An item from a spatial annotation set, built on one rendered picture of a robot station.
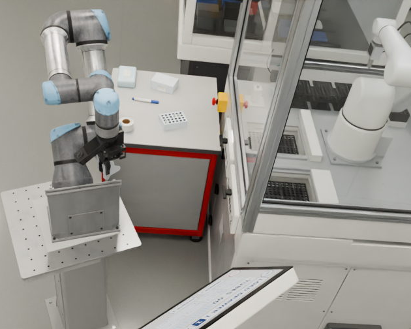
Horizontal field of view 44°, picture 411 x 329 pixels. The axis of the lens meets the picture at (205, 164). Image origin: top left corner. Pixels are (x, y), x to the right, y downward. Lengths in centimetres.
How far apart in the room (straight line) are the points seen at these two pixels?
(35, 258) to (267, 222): 86
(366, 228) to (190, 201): 109
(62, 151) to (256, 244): 79
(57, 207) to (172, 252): 120
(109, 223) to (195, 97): 101
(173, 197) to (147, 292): 52
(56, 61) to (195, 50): 132
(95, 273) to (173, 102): 97
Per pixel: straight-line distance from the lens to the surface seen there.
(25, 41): 469
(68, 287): 232
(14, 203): 220
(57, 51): 182
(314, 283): 222
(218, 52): 296
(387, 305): 245
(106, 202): 193
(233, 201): 200
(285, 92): 147
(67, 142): 195
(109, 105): 157
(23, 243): 207
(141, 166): 256
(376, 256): 211
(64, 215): 195
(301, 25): 137
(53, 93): 166
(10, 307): 282
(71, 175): 193
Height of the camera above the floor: 236
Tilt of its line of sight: 43 degrees down
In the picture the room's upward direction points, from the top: 10 degrees clockwise
